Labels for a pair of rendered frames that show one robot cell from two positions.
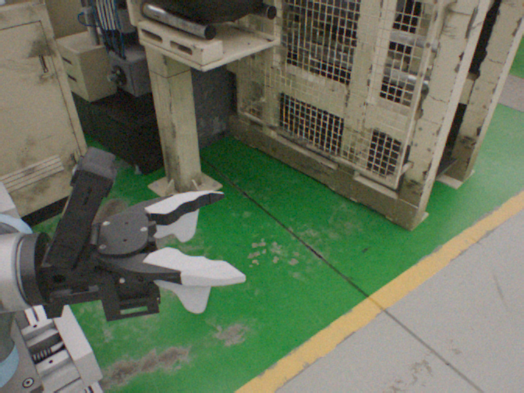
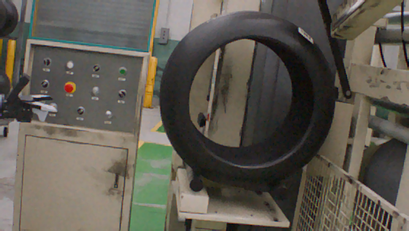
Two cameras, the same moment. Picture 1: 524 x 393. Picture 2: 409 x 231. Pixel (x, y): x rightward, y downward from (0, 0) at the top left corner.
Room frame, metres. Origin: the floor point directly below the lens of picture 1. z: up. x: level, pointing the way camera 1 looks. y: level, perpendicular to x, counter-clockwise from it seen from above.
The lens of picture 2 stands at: (0.21, -0.84, 1.33)
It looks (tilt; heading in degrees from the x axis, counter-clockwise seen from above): 7 degrees down; 39
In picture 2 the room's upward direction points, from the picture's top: 8 degrees clockwise
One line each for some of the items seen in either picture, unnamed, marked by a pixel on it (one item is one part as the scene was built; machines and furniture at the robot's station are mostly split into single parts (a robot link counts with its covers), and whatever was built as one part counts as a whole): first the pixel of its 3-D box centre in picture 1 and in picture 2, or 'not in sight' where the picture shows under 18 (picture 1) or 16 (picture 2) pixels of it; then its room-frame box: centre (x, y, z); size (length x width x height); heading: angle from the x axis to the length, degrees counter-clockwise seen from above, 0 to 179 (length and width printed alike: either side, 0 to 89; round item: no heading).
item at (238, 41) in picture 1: (210, 40); (228, 203); (1.64, 0.18, 0.80); 0.37 x 0.36 x 0.02; 136
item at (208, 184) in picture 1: (185, 184); not in sight; (1.81, 0.37, 0.02); 0.27 x 0.27 x 0.04; 46
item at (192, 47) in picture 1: (178, 39); (190, 188); (1.54, 0.28, 0.83); 0.36 x 0.09 x 0.06; 46
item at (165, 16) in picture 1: (176, 19); (193, 171); (1.54, 0.27, 0.90); 0.35 x 0.05 x 0.05; 46
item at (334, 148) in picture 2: not in sight; (322, 135); (2.07, 0.07, 1.05); 0.20 x 0.15 x 0.30; 46
